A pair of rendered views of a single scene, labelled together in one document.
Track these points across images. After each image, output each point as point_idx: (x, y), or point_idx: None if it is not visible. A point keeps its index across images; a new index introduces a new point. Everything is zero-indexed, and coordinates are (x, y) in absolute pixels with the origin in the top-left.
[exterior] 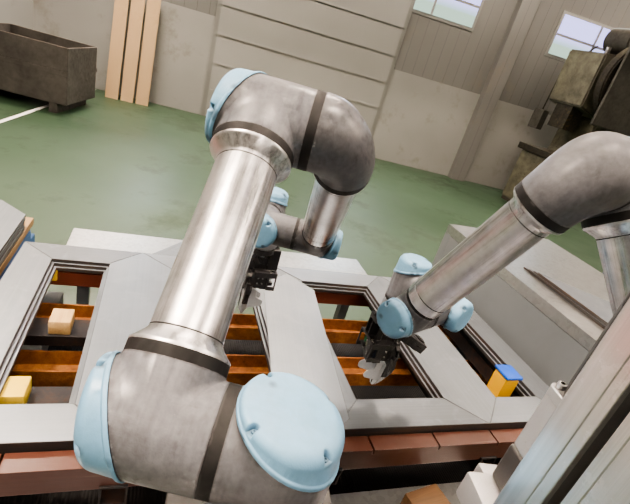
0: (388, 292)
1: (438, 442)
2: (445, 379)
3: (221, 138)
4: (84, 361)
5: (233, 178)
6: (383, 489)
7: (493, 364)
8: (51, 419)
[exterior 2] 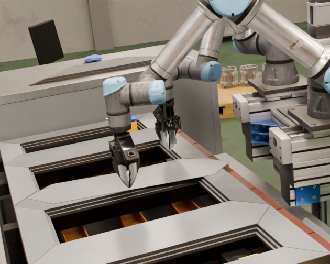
0: (166, 85)
1: (194, 143)
2: (141, 139)
3: (259, 1)
4: (215, 238)
5: (274, 9)
6: None
7: (105, 133)
8: (274, 224)
